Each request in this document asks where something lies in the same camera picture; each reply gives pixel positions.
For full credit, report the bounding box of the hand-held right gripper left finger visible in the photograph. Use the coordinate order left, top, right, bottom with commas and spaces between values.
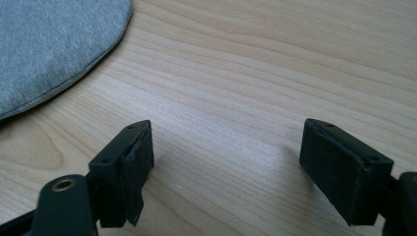
88, 119, 155, 229

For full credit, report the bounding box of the grey fabric cushion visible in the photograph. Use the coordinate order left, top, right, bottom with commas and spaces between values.
0, 0, 135, 122

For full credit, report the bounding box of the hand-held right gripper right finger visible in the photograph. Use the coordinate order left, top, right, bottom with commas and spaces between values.
298, 118, 394, 227

